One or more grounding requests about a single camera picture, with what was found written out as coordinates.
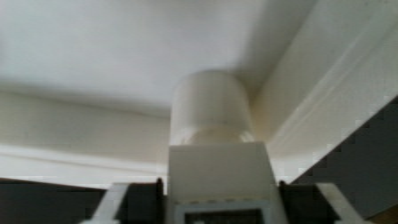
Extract white square tabletop panel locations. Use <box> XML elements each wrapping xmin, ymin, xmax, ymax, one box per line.
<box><xmin>0</xmin><ymin>0</ymin><xmax>398</xmax><ymax>188</ymax></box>

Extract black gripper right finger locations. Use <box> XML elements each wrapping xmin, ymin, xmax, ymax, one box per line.
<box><xmin>280</xmin><ymin>181</ymin><xmax>342</xmax><ymax>224</ymax></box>

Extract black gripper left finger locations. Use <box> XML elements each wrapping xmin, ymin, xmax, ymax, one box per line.
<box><xmin>116</xmin><ymin>179</ymin><xmax>166</xmax><ymax>224</ymax></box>

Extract white leg with tag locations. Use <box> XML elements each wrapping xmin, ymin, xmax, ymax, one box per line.
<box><xmin>168</xmin><ymin>71</ymin><xmax>288</xmax><ymax>224</ymax></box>

